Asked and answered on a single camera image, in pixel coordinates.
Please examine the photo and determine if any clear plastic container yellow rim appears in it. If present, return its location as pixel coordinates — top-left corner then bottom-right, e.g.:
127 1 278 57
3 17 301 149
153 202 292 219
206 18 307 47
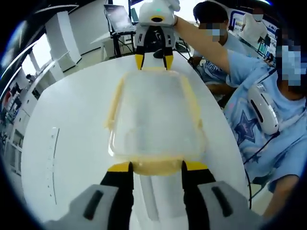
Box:
102 68 208 177

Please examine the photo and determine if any black laptop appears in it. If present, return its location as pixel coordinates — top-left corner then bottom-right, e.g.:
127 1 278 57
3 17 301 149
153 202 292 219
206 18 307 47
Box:
103 4 136 33

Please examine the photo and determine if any person's leg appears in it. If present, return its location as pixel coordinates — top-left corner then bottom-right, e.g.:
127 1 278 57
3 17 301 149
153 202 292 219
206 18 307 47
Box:
262 174 302 218

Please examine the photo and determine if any clear plastic storage box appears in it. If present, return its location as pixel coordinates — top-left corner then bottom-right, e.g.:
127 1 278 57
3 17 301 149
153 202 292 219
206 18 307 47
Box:
107 71 207 166

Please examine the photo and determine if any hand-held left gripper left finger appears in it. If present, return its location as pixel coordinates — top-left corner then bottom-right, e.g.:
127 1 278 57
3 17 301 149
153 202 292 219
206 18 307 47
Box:
45 161 134 230

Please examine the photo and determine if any white table cable cover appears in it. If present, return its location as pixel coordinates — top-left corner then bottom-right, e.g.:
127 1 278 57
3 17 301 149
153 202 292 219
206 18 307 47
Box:
46 126 60 206

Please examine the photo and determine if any white square pillar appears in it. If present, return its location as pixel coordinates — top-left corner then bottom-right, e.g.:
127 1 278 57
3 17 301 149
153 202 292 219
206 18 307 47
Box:
45 11 83 73

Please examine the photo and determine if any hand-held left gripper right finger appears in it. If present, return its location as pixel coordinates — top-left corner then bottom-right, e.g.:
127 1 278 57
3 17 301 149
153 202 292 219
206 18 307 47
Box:
181 160 262 230

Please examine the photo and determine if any white chest device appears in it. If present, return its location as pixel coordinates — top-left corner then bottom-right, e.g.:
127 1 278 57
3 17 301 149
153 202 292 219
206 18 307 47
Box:
247 83 280 135

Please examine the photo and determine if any black metal stand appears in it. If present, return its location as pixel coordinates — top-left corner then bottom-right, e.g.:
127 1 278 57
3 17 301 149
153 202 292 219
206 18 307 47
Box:
109 30 137 59

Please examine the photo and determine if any black chest device cable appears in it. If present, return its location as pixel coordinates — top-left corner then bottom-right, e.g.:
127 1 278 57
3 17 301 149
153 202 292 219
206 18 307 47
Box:
242 130 281 210

